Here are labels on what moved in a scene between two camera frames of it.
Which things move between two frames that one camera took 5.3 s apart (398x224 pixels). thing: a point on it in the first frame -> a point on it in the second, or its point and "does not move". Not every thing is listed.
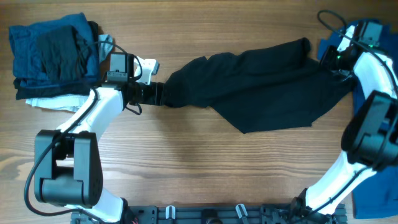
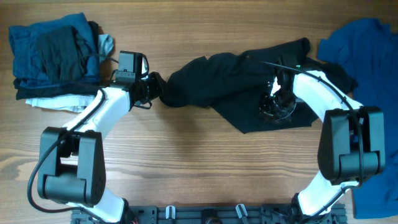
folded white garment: (71, 102) does not move
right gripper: (327, 61) -> (270, 115)
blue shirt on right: (375, 194) does not move
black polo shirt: (277, 86) does not move
